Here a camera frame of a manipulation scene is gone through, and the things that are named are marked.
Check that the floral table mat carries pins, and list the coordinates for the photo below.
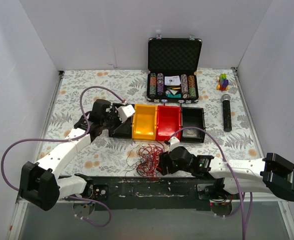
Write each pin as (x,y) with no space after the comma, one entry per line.
(116,157)

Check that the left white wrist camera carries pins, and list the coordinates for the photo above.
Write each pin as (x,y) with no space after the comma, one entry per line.
(125,112)

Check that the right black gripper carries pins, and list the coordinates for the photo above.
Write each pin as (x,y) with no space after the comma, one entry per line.
(163,163)

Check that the black microphone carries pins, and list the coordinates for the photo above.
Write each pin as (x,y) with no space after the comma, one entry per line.
(227,124)

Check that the playing card deck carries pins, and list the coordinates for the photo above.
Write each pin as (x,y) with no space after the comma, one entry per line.
(172,80)

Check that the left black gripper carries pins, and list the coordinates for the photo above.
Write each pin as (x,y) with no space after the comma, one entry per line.
(115,120)

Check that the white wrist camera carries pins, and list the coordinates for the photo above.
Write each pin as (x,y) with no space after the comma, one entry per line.
(172,143)
(125,112)

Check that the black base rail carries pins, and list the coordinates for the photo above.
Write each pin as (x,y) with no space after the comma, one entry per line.
(127,193)

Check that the colourful toy block car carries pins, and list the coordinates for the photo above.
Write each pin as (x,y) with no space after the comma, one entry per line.
(222,82)

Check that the black poker chip case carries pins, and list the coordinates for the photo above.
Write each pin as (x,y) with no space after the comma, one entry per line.
(173,57)

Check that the red bin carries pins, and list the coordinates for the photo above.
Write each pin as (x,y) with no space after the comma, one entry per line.
(168,122)

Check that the black bin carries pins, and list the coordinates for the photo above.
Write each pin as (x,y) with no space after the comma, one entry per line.
(118,129)
(192,117)

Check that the yellow bin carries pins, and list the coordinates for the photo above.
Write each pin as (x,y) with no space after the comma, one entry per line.
(144,122)

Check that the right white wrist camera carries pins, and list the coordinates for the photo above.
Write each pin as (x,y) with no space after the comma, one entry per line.
(172,143)

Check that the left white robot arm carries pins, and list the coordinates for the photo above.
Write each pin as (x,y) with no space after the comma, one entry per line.
(41,183)

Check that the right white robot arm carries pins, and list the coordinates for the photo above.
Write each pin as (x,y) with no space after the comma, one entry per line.
(272,174)

